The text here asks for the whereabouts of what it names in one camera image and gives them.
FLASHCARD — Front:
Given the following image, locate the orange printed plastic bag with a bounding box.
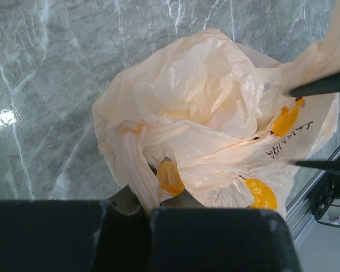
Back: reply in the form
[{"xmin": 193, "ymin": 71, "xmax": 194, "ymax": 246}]
[{"xmin": 92, "ymin": 1, "xmax": 340, "ymax": 214}]

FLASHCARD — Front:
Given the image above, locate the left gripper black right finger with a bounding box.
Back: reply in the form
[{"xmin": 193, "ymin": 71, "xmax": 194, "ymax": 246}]
[{"xmin": 150, "ymin": 207, "xmax": 301, "ymax": 271}]

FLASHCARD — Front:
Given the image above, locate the aluminium rail frame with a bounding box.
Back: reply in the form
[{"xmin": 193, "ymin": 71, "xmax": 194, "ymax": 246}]
[{"xmin": 283, "ymin": 135, "xmax": 340, "ymax": 247}]

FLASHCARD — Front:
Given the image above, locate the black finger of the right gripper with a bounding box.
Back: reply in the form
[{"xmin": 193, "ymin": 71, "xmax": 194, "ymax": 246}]
[{"xmin": 288, "ymin": 71, "xmax": 340, "ymax": 97}]

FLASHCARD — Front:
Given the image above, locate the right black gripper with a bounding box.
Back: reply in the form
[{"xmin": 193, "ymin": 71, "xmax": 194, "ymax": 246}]
[{"xmin": 295, "ymin": 157, "xmax": 340, "ymax": 221}]

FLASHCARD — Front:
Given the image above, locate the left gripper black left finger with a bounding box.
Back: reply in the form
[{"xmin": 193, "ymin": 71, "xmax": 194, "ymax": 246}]
[{"xmin": 0, "ymin": 200, "xmax": 150, "ymax": 271}]

